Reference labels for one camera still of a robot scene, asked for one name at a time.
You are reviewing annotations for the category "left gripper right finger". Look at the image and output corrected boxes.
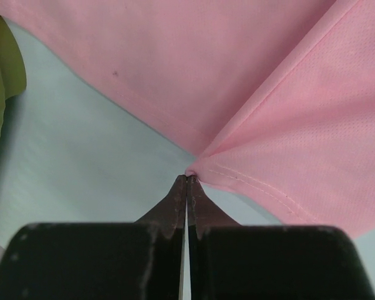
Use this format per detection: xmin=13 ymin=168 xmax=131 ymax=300
xmin=186 ymin=176 xmax=375 ymax=299

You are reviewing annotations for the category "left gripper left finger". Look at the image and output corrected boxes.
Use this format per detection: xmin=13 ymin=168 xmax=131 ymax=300
xmin=0 ymin=175 xmax=187 ymax=299

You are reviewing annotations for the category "pink t shirt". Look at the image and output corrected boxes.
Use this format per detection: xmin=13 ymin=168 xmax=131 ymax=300
xmin=0 ymin=1 xmax=375 ymax=236

